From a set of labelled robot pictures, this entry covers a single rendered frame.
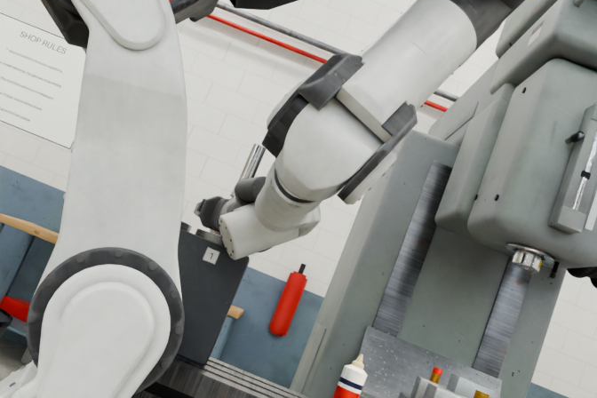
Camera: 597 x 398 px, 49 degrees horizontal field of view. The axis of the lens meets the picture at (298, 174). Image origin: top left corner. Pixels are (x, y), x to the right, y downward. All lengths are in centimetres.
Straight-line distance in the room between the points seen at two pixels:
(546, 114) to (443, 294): 55
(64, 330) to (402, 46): 43
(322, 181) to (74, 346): 29
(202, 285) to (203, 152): 439
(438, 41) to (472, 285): 92
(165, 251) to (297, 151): 17
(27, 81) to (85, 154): 527
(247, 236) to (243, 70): 476
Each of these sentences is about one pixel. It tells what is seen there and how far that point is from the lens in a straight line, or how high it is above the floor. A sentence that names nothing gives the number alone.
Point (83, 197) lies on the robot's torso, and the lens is 66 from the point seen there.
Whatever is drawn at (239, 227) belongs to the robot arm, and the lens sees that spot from 90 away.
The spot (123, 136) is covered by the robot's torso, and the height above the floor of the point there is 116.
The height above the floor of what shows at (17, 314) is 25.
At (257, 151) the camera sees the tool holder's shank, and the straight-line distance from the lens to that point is 117.
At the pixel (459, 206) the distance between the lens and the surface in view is 129.
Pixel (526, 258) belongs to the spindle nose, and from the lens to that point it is 119.
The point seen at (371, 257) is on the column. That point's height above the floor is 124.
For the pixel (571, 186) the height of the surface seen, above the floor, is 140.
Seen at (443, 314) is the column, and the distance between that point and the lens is 155.
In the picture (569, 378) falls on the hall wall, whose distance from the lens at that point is 588.
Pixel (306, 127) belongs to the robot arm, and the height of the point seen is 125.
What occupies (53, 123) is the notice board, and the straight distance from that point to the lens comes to 576.
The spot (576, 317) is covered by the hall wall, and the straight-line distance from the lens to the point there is 588.
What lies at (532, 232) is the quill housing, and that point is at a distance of 112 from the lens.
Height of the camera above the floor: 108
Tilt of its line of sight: 10 degrees up
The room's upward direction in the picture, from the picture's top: 22 degrees clockwise
